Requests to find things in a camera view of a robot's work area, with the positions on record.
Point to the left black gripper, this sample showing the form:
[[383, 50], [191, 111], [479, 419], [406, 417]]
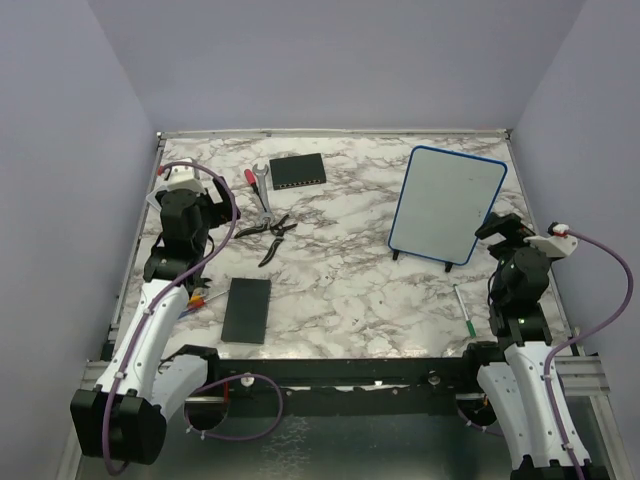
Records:
[[221, 211]]

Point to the black network switch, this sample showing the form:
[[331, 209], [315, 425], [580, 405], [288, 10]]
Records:
[[297, 171]]

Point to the blue framed whiteboard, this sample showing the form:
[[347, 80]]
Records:
[[445, 196]]

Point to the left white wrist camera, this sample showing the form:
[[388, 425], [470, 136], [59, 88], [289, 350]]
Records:
[[181, 177]]

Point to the green whiteboard marker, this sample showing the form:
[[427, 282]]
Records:
[[468, 322]]

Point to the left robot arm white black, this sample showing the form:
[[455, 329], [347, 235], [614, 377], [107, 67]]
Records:
[[123, 418]]

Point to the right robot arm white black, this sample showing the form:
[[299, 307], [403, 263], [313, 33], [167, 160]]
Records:
[[521, 379]]

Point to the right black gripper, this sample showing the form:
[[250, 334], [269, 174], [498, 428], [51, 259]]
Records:
[[510, 225]]

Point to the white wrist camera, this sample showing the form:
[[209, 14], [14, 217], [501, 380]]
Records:
[[558, 244], [181, 177]]

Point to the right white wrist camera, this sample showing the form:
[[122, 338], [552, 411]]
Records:
[[558, 244]]

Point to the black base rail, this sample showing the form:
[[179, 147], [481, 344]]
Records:
[[303, 388]]

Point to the black rectangular box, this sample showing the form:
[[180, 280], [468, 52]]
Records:
[[246, 312]]

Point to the black handled pliers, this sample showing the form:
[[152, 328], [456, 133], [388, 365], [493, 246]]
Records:
[[278, 230]]

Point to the red handled screwdriver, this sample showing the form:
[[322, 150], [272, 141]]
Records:
[[252, 181]]

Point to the silver wrench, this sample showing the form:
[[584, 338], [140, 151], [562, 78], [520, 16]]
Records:
[[260, 174]]

